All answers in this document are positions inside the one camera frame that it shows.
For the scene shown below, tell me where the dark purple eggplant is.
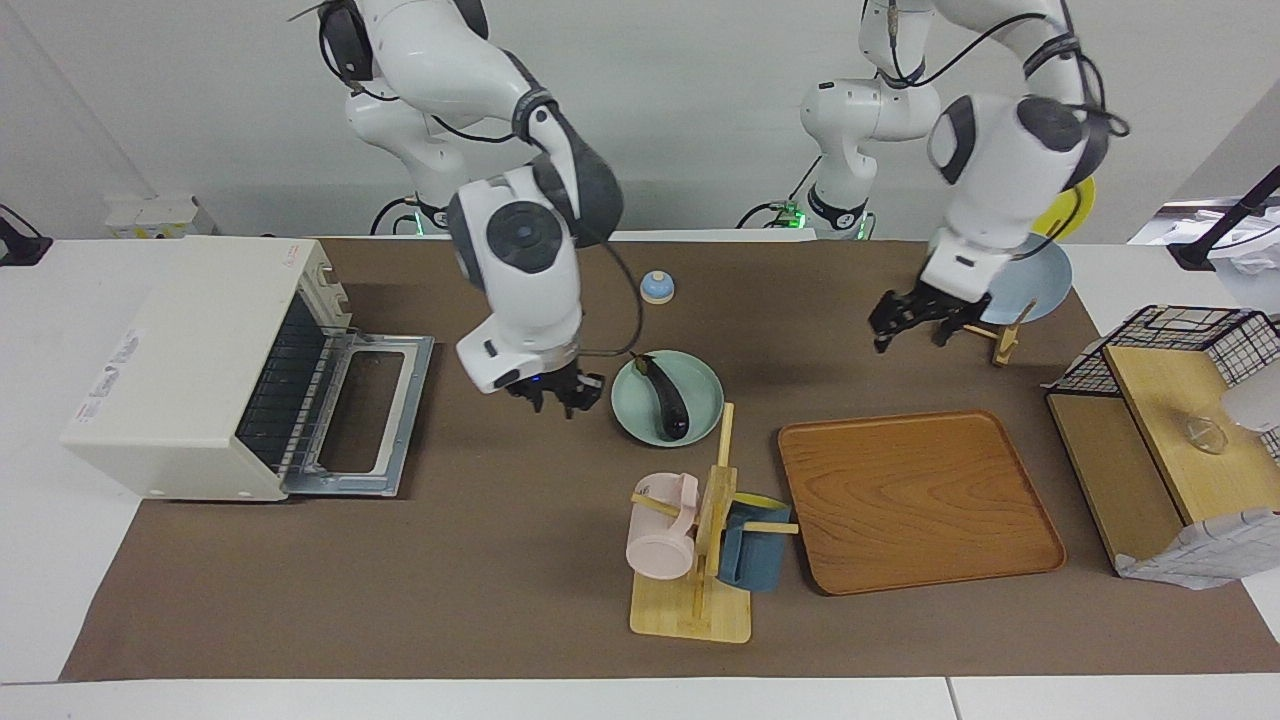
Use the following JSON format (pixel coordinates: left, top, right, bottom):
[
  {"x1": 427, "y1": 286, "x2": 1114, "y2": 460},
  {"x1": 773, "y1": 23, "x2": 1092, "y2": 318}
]
[{"x1": 633, "y1": 353, "x2": 691, "y2": 441}]

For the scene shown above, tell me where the metal oven rack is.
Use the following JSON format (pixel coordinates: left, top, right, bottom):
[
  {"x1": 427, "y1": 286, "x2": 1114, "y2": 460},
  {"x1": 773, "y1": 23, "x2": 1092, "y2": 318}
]
[{"x1": 238, "y1": 295, "x2": 346, "y2": 471}]

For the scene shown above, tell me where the white checkered cloth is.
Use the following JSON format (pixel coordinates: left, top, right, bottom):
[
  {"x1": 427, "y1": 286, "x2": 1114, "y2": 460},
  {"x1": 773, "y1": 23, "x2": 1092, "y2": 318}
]
[{"x1": 1115, "y1": 507, "x2": 1280, "y2": 591}]

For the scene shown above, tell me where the brown table mat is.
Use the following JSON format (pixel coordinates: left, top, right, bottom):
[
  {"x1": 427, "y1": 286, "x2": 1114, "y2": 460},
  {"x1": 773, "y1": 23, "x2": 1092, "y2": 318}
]
[{"x1": 60, "y1": 237, "x2": 1280, "y2": 683}]

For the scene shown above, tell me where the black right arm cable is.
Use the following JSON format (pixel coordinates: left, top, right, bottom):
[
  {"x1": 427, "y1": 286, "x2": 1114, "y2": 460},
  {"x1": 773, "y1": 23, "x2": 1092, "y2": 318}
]
[{"x1": 430, "y1": 110, "x2": 646, "y2": 359}]

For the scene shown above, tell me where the white crumpled plastic bag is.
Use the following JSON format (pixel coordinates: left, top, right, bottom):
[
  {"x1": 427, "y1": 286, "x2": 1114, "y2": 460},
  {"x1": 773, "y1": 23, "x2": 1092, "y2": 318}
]
[{"x1": 1130, "y1": 195, "x2": 1280, "y2": 313}]

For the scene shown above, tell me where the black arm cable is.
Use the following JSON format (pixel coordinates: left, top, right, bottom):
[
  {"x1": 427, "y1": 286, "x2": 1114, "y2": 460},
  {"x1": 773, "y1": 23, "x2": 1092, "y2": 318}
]
[
  {"x1": 430, "y1": 110, "x2": 646, "y2": 359},
  {"x1": 885, "y1": 0, "x2": 1131, "y2": 141}
]

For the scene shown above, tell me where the black clamp mount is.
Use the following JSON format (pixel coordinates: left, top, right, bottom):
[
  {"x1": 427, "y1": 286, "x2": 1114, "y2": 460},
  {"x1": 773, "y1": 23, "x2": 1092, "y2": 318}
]
[{"x1": 0, "y1": 205, "x2": 53, "y2": 267}]

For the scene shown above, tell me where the brown wooden tray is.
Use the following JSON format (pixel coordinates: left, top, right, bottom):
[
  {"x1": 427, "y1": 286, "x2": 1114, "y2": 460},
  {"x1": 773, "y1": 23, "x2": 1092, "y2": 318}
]
[{"x1": 778, "y1": 409, "x2": 1067, "y2": 597}]

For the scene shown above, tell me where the black wire basket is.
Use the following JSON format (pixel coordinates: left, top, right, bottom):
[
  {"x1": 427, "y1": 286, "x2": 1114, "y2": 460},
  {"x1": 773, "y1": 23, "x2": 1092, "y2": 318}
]
[{"x1": 1043, "y1": 305, "x2": 1280, "y2": 461}]

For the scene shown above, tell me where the light blue plate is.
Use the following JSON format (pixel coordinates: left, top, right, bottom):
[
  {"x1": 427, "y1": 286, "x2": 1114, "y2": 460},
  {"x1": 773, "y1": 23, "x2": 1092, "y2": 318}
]
[{"x1": 975, "y1": 235, "x2": 1073, "y2": 324}]

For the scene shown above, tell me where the wooden mug rack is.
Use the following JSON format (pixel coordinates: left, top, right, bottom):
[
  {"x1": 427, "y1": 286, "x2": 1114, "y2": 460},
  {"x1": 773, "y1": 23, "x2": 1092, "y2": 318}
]
[{"x1": 630, "y1": 403, "x2": 800, "y2": 644}]

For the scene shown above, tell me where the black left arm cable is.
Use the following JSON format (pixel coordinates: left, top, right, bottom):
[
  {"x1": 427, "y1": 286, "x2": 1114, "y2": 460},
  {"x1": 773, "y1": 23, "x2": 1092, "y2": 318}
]
[{"x1": 885, "y1": 0, "x2": 1131, "y2": 141}]

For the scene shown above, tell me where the oven door with handle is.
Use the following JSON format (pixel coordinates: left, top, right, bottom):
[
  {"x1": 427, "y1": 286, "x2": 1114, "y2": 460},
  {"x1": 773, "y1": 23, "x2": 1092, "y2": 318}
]
[{"x1": 280, "y1": 333, "x2": 436, "y2": 498}]

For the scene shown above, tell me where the yellow plate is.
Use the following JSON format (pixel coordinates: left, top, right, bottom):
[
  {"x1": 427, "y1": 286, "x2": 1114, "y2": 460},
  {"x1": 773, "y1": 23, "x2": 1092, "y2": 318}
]
[{"x1": 1030, "y1": 178, "x2": 1097, "y2": 243}]

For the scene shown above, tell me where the blue mug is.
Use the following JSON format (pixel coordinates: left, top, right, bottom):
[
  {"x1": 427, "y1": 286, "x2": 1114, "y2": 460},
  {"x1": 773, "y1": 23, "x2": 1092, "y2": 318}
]
[{"x1": 718, "y1": 492, "x2": 793, "y2": 592}]

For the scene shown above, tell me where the white toaster oven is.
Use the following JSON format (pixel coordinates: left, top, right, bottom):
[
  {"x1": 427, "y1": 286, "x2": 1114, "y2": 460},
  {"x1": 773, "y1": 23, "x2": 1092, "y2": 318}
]
[{"x1": 60, "y1": 237, "x2": 353, "y2": 503}]

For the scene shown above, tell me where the wooden plate rack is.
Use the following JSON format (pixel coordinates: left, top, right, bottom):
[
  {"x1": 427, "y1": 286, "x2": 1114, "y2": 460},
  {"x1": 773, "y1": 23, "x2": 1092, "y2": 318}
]
[{"x1": 962, "y1": 298, "x2": 1038, "y2": 368}]

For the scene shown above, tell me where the pink mug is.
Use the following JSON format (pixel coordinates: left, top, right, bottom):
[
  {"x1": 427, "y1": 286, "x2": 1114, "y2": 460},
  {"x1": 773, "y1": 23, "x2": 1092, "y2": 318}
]
[{"x1": 626, "y1": 473, "x2": 700, "y2": 581}]

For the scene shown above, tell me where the black wire basket shelf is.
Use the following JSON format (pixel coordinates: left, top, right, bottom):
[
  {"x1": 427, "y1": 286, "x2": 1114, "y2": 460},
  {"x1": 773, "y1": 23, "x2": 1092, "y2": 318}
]
[{"x1": 1046, "y1": 345, "x2": 1280, "y2": 577}]

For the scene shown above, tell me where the pale green plate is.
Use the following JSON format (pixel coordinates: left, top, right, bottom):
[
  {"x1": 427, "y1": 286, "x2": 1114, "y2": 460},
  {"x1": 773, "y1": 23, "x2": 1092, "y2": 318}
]
[{"x1": 611, "y1": 350, "x2": 725, "y2": 447}]

